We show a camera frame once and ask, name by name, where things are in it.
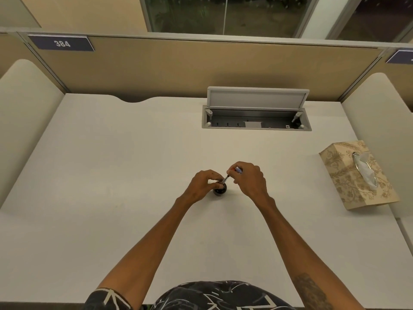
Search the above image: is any beige desk partition panel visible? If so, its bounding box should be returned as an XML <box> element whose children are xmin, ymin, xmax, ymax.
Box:
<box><xmin>0</xmin><ymin>27</ymin><xmax>413</xmax><ymax>104</ymax></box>

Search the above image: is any white tissue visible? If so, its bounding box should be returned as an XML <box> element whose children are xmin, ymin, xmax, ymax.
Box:
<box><xmin>352</xmin><ymin>151</ymin><xmax>379</xmax><ymax>191</ymax></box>

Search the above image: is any grey cable box lid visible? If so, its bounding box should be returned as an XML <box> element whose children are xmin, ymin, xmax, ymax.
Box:
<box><xmin>207</xmin><ymin>87</ymin><xmax>310</xmax><ymax>109</ymax></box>

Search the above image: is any cream side divider panel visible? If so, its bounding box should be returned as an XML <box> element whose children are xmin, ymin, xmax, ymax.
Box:
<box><xmin>341</xmin><ymin>73</ymin><xmax>413</xmax><ymax>255</ymax></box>
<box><xmin>0</xmin><ymin>59</ymin><xmax>65</xmax><ymax>208</ymax></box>

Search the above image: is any slim pen with blue cap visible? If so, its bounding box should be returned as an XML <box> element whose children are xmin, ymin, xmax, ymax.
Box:
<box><xmin>220</xmin><ymin>167</ymin><xmax>243</xmax><ymax>184</ymax></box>

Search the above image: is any floral beige tissue box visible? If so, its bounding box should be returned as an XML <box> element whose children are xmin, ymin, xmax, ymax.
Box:
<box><xmin>319</xmin><ymin>140</ymin><xmax>400</xmax><ymax>211</ymax></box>

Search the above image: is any grey desk cable box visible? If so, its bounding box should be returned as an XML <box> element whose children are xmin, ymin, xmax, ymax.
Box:
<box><xmin>202</xmin><ymin>105</ymin><xmax>312</xmax><ymax>132</ymax></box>

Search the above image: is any person's left hand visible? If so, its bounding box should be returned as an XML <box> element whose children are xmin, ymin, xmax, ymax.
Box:
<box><xmin>183</xmin><ymin>170</ymin><xmax>225</xmax><ymax>204</ymax></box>

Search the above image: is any dark blue number sign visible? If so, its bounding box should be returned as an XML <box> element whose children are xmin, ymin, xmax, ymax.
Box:
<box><xmin>27</xmin><ymin>34</ymin><xmax>95</xmax><ymax>51</ymax></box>
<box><xmin>385</xmin><ymin>50</ymin><xmax>413</xmax><ymax>64</ymax></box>

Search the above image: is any person's right hand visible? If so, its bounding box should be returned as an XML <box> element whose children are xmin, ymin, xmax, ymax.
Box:
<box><xmin>227</xmin><ymin>161</ymin><xmax>269</xmax><ymax>200</ymax></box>

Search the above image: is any glass window with metal frame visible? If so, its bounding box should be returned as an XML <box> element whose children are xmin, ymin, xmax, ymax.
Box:
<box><xmin>139</xmin><ymin>0</ymin><xmax>413</xmax><ymax>42</ymax></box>

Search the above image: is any person's left forearm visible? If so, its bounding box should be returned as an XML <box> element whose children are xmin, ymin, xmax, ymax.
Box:
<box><xmin>97</xmin><ymin>194</ymin><xmax>194</xmax><ymax>292</ymax></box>

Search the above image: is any person's right forearm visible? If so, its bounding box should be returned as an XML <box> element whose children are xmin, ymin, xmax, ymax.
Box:
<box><xmin>256</xmin><ymin>192</ymin><xmax>367</xmax><ymax>310</ymax></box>

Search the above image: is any dark patterned shirt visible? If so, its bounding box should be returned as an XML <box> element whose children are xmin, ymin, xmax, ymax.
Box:
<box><xmin>85</xmin><ymin>280</ymin><xmax>299</xmax><ymax>310</ymax></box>

